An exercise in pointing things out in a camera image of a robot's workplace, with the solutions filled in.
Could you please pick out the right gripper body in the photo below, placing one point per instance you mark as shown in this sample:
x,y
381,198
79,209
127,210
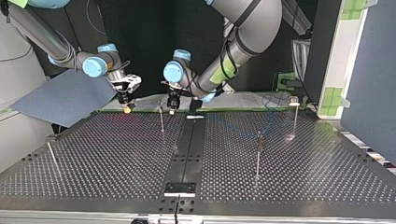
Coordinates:
x,y
125,98

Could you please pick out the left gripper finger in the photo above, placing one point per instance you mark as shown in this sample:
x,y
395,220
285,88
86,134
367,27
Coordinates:
x,y
172,111

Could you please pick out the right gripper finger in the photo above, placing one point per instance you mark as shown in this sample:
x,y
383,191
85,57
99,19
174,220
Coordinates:
x,y
127,109

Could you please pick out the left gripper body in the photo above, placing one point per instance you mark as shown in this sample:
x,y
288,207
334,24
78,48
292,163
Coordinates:
x,y
173,101

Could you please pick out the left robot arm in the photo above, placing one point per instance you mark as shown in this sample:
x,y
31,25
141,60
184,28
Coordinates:
x,y
249,34

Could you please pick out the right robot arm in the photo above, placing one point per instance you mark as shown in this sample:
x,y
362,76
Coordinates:
x,y
37,34

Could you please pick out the grey board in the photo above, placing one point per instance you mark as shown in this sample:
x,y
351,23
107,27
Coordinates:
x,y
65,96

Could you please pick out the black panel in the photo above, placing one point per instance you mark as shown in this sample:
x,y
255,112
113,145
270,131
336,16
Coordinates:
x,y
149,37

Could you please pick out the metal post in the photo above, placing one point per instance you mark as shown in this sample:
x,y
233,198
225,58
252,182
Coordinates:
x,y
53,155
161,119
258,155
294,123

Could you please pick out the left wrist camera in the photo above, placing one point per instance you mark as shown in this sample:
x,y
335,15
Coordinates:
x,y
173,85

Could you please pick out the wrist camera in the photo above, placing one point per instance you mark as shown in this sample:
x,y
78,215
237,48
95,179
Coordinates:
x,y
173,85
129,81

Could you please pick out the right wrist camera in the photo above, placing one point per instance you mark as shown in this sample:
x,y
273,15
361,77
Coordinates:
x,y
129,81

